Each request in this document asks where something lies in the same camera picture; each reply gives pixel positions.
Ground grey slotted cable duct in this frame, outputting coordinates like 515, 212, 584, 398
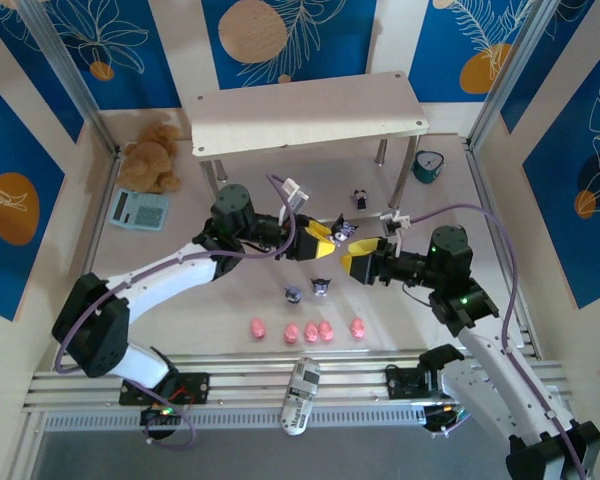
42, 407, 429, 432

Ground brown plush toy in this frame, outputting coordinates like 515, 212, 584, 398
117, 119, 184, 195

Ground teal calculator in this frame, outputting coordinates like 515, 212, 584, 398
109, 190, 173, 231

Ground aluminium frame post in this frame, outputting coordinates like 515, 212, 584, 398
17, 0, 120, 157
467, 0, 566, 151

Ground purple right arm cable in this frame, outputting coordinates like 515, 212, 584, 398
407, 202, 589, 480

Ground teal alarm clock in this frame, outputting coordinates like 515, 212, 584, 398
412, 151, 446, 185

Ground black electronics board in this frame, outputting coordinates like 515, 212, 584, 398
422, 402, 469, 436
139, 404, 181, 441

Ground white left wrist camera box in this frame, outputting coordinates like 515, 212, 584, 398
278, 177, 311, 216

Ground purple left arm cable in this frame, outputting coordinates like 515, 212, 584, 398
53, 173, 301, 450

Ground grey metal panel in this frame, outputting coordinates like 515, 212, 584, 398
29, 429, 569, 480

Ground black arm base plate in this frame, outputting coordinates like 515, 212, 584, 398
118, 372, 211, 406
385, 367, 431, 401

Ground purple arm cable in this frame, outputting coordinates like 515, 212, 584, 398
53, 173, 301, 450
407, 202, 589, 480

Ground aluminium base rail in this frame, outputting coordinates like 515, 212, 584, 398
22, 352, 574, 414

